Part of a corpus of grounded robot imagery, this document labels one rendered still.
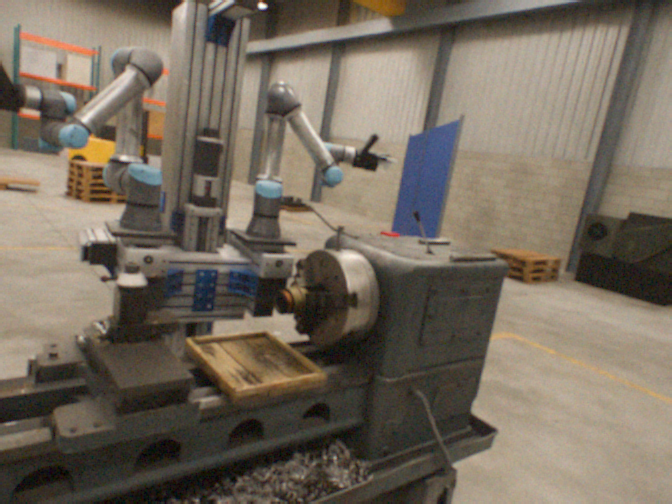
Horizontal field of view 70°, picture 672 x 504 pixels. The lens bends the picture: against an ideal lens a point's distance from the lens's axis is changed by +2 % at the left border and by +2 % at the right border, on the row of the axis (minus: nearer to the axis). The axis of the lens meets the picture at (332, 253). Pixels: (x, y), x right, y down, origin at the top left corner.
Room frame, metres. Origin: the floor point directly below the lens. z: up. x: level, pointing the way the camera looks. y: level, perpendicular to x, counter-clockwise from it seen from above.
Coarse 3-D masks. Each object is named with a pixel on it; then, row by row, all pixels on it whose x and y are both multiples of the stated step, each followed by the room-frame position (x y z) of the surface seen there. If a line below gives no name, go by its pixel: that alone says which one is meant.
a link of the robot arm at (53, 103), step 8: (40, 88) 1.60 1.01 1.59; (48, 96) 1.60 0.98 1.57; (56, 96) 1.62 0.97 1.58; (64, 96) 1.64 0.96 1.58; (72, 96) 1.67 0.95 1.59; (40, 104) 1.58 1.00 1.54; (48, 104) 1.60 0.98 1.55; (56, 104) 1.62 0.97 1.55; (64, 104) 1.63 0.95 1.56; (72, 104) 1.66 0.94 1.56; (40, 112) 1.62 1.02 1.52; (48, 112) 1.61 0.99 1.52; (56, 112) 1.62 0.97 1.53; (64, 112) 1.64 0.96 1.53; (72, 112) 1.66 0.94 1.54
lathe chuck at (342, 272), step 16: (320, 256) 1.53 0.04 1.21; (336, 256) 1.48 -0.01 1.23; (352, 256) 1.52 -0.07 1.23; (320, 272) 1.52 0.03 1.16; (336, 272) 1.46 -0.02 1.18; (352, 272) 1.44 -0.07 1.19; (336, 288) 1.45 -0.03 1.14; (352, 288) 1.41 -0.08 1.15; (368, 288) 1.45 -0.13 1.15; (368, 304) 1.44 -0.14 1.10; (320, 320) 1.49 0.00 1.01; (336, 320) 1.43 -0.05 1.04; (352, 320) 1.40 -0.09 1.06; (368, 320) 1.45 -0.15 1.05; (320, 336) 1.48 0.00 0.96; (336, 336) 1.42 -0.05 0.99; (352, 336) 1.45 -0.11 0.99
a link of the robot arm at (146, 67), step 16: (144, 48) 1.77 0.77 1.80; (144, 64) 1.72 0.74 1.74; (160, 64) 1.78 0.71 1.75; (128, 80) 1.68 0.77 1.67; (144, 80) 1.71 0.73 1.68; (112, 96) 1.64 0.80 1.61; (128, 96) 1.68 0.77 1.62; (80, 112) 1.58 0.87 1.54; (96, 112) 1.60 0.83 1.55; (112, 112) 1.64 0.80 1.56; (64, 128) 1.53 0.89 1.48; (80, 128) 1.54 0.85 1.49; (96, 128) 1.60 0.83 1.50; (64, 144) 1.53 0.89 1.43; (80, 144) 1.54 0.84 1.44
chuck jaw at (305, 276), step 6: (306, 258) 1.58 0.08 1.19; (294, 264) 1.57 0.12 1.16; (300, 264) 1.54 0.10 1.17; (306, 264) 1.55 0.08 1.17; (300, 270) 1.52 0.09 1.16; (306, 270) 1.53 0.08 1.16; (312, 270) 1.54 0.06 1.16; (294, 276) 1.53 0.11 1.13; (300, 276) 1.50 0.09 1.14; (306, 276) 1.51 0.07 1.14; (312, 276) 1.53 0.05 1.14; (294, 282) 1.49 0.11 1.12; (300, 282) 1.48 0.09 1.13; (306, 282) 1.50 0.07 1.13; (312, 282) 1.51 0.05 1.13; (306, 288) 1.50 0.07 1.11; (312, 288) 1.52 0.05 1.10; (318, 288) 1.54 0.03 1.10
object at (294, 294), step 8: (288, 288) 1.43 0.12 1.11; (296, 288) 1.44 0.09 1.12; (304, 288) 1.47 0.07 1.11; (280, 296) 1.44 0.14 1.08; (288, 296) 1.40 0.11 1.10; (296, 296) 1.41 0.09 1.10; (304, 296) 1.42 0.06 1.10; (280, 304) 1.44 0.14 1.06; (288, 304) 1.39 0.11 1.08; (296, 304) 1.40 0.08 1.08; (304, 304) 1.42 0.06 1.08; (280, 312) 1.41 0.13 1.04; (288, 312) 1.40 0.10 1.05; (296, 312) 1.42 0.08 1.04
